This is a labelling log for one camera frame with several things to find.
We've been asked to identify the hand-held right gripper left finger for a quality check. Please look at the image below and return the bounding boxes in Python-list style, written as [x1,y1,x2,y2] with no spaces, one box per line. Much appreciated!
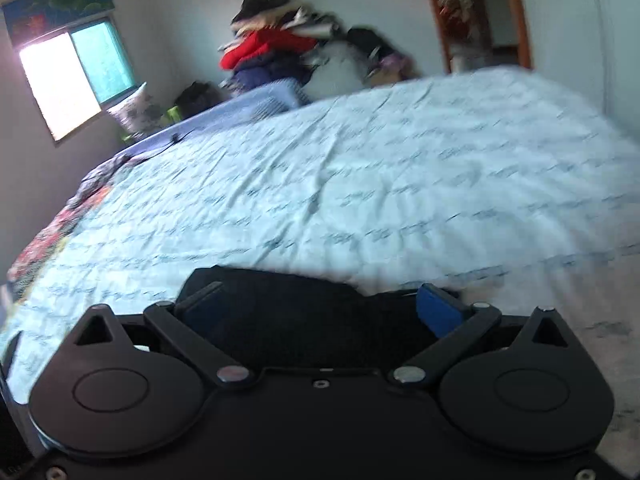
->
[75,281,252,387]

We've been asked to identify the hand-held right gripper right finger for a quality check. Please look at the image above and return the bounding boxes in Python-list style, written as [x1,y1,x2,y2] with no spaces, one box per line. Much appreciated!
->
[389,283,574,387]

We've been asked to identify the black pants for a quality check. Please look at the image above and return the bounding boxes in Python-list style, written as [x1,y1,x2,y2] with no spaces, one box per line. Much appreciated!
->
[174,265,473,368]

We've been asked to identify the white quilted bed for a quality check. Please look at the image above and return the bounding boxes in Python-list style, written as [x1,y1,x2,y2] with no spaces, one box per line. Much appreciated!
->
[0,66,640,461]

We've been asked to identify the colourful floral quilt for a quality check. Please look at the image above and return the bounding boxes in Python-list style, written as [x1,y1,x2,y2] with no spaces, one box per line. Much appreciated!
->
[6,152,146,286]

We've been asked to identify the floral pillow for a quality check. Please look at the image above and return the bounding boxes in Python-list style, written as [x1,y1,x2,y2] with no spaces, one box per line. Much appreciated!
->
[109,82,168,136]

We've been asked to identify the black bag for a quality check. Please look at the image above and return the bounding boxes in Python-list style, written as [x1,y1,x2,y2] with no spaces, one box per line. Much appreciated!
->
[174,81,227,122]

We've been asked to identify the blue pillow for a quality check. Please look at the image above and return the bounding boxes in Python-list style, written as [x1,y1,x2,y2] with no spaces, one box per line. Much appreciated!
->
[122,79,302,161]

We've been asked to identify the window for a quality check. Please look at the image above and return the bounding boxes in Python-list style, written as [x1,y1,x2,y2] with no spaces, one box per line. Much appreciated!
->
[17,16,138,147]

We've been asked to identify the pile of clothes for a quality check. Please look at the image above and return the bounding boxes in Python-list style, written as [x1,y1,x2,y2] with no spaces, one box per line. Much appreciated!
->
[219,0,418,106]

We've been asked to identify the frosted glass sliding wardrobe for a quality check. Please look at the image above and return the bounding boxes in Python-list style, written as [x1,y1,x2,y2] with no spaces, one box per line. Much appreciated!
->
[590,0,640,121]

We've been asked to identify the floral roller blind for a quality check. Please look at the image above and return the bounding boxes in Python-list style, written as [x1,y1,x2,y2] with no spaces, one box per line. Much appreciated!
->
[1,0,117,36]

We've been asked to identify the black cable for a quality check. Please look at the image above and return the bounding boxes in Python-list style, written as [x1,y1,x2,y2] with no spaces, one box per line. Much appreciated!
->
[147,129,197,148]

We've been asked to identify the wooden door frame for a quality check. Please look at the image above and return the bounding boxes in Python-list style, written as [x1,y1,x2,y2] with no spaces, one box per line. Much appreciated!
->
[417,0,534,77]

